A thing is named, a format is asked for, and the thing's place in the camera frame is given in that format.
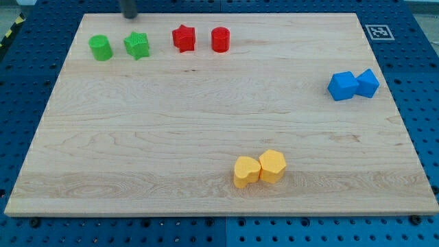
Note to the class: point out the yellow hexagon block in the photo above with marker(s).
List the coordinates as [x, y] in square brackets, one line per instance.
[273, 166]

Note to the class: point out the green star block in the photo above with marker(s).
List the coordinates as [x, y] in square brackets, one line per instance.
[137, 45]

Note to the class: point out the yellow heart block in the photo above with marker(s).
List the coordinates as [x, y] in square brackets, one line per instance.
[246, 170]

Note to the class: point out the white fiducial marker tag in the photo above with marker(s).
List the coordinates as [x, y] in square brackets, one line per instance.
[379, 32]

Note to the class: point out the green cylinder block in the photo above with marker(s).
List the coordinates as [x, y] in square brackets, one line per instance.
[100, 47]

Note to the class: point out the red cylinder block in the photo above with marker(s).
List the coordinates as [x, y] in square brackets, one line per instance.
[220, 39]

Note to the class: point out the blue cube block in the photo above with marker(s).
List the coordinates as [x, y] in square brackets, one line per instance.
[343, 85]
[368, 84]

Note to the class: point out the blue cube block right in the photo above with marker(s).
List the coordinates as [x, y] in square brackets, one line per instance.
[368, 84]

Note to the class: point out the blue cube block left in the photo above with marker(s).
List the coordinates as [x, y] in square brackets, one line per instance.
[343, 85]

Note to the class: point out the red star block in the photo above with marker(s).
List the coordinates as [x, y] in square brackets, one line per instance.
[184, 38]

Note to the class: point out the wooden board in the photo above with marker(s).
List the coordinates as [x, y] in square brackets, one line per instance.
[159, 136]

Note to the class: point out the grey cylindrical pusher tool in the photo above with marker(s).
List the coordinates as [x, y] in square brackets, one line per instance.
[128, 8]

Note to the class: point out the yellow black hazard tape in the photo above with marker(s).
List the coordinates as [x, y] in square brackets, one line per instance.
[13, 31]

